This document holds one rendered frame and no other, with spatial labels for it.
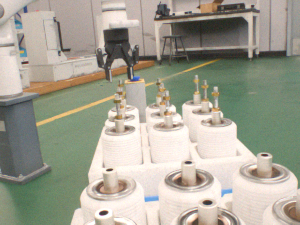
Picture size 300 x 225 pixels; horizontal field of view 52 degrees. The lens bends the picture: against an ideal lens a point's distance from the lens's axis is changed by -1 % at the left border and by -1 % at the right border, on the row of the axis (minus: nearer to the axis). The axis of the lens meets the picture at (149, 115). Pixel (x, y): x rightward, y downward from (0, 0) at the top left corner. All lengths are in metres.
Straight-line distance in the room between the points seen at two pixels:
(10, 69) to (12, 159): 0.31
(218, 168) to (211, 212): 0.38
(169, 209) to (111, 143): 0.30
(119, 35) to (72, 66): 2.70
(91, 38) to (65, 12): 0.89
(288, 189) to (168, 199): 0.17
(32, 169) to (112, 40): 0.57
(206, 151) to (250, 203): 0.30
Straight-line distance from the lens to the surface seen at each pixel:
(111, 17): 0.93
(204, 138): 0.76
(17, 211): 1.03
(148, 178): 0.72
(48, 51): 3.47
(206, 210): 0.37
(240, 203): 0.51
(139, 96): 1.12
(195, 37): 5.99
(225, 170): 0.75
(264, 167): 0.50
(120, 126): 0.75
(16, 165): 1.19
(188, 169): 0.47
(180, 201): 0.45
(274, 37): 5.68
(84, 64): 3.77
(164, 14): 5.38
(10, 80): 1.15
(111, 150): 0.73
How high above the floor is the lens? 0.47
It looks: 14 degrees down
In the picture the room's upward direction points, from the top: 4 degrees counter-clockwise
